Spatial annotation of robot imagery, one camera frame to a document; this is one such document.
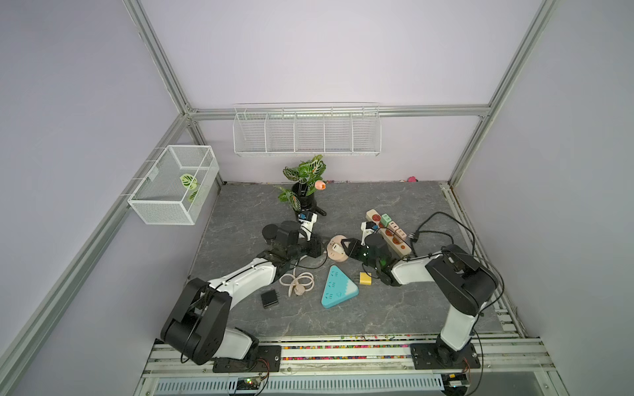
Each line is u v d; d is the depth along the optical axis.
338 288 0.85
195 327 0.41
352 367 0.73
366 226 0.87
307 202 0.97
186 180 0.81
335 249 0.89
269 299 0.85
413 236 1.00
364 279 0.86
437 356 0.65
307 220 0.76
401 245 0.96
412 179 1.24
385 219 0.99
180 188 0.81
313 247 0.77
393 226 0.96
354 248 0.83
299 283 0.87
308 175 0.87
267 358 0.74
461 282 0.49
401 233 0.94
